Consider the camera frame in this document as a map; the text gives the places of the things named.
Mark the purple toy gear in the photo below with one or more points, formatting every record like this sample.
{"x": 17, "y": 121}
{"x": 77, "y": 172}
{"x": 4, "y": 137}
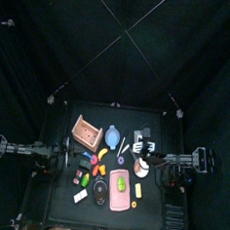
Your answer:
{"x": 120, "y": 160}

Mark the yellow toy corn block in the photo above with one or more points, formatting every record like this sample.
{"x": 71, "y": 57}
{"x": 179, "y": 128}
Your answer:
{"x": 138, "y": 190}

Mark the white toy knife broad blade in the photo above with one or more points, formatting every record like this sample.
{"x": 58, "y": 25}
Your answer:
{"x": 125, "y": 149}

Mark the glass pot lid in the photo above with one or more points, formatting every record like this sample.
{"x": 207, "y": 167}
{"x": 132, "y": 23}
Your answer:
{"x": 100, "y": 190}

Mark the blue toy piece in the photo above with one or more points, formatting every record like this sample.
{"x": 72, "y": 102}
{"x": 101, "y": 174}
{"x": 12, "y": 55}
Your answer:
{"x": 87, "y": 155}

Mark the red pink toy block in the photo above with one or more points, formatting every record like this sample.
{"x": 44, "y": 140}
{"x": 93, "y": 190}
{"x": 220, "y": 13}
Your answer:
{"x": 77, "y": 177}

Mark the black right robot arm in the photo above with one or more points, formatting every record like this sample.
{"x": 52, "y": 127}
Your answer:
{"x": 178, "y": 157}

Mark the brown toy egg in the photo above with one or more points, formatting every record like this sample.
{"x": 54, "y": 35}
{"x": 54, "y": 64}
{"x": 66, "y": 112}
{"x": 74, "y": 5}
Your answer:
{"x": 137, "y": 167}

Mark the light wooden crate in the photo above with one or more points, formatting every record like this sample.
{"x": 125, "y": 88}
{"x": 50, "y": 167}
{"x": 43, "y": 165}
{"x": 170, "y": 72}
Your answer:
{"x": 86, "y": 134}

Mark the light blue toy pot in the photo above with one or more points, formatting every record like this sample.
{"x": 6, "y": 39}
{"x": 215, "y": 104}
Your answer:
{"x": 112, "y": 138}

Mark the pink tray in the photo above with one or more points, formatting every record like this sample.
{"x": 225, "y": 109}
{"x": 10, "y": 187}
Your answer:
{"x": 118, "y": 200}

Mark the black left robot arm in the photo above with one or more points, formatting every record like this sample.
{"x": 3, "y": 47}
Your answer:
{"x": 19, "y": 149}

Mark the black toy pot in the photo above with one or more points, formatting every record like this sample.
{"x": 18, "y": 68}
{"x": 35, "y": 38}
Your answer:
{"x": 99, "y": 202}

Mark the orange toy carrot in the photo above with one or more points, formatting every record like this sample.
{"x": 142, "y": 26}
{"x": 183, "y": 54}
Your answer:
{"x": 95, "y": 170}

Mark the white toy box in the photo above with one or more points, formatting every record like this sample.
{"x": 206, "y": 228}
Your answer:
{"x": 80, "y": 196}

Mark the white toy frying pan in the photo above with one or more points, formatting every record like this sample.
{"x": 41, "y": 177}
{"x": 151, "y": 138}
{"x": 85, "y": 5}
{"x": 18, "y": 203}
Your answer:
{"x": 143, "y": 171}

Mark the green yellow toy vegetable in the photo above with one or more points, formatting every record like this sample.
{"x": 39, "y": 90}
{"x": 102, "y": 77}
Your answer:
{"x": 85, "y": 180}

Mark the white toy knife thin blade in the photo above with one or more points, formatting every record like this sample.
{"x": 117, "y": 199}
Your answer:
{"x": 121, "y": 146}

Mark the white corner clamp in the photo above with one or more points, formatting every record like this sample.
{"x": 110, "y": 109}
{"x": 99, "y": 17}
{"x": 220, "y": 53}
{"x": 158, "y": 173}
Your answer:
{"x": 10, "y": 22}
{"x": 179, "y": 113}
{"x": 50, "y": 99}

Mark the yellow toy banana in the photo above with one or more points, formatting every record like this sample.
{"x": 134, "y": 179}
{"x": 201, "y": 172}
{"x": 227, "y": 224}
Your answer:
{"x": 102, "y": 154}

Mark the green toy lime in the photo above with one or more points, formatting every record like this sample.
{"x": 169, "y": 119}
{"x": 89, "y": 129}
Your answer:
{"x": 121, "y": 184}

